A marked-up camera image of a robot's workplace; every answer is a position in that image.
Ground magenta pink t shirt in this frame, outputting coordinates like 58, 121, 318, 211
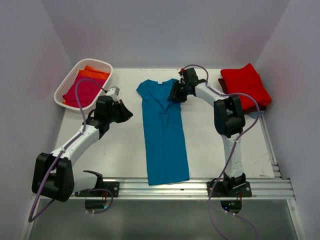
62, 75, 107, 108

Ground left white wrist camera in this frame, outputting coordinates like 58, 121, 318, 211
106, 86, 120, 97

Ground teal blue t shirt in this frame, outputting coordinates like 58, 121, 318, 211
136, 79, 190, 186

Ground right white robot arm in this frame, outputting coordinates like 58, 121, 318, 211
167, 67, 246, 189

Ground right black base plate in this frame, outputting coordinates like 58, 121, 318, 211
206, 178, 253, 198

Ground aluminium mounting rail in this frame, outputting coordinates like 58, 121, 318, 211
103, 178, 295, 200

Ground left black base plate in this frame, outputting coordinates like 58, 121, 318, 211
74, 181, 120, 198

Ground white plastic laundry basket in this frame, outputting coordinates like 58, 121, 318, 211
53, 58, 113, 113

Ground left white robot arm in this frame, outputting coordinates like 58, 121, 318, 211
31, 95, 133, 202

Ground orange t shirt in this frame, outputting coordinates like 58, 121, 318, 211
62, 64, 111, 106

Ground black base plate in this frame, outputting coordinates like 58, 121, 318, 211
74, 181, 120, 198
206, 178, 253, 198

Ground folded red t shirt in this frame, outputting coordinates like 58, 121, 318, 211
220, 63, 272, 107

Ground folded light blue t shirt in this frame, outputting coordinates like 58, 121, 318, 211
248, 111, 265, 119

